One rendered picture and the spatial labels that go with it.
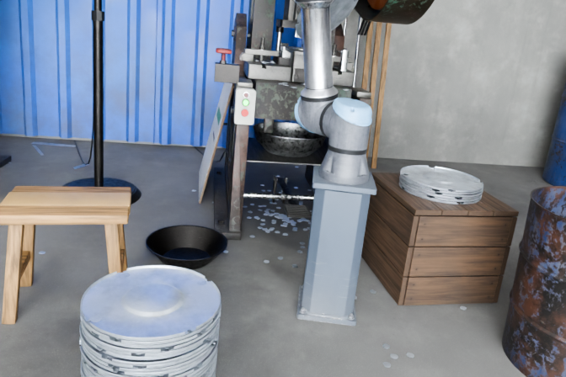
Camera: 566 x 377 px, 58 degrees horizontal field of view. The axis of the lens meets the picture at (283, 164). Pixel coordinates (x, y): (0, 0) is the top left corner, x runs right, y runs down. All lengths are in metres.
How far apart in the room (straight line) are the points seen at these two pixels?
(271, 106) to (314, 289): 0.79
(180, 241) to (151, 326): 1.00
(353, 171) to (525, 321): 0.63
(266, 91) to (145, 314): 1.17
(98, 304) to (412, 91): 2.92
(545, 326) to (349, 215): 0.59
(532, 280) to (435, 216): 0.35
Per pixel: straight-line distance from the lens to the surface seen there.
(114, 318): 1.11
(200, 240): 2.04
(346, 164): 1.48
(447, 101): 3.81
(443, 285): 1.85
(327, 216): 1.51
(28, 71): 3.54
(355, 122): 1.46
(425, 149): 3.83
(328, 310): 1.65
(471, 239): 1.82
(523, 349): 1.66
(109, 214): 1.49
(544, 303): 1.56
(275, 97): 2.04
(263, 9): 2.42
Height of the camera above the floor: 0.89
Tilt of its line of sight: 16 degrees down
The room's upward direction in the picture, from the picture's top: 6 degrees clockwise
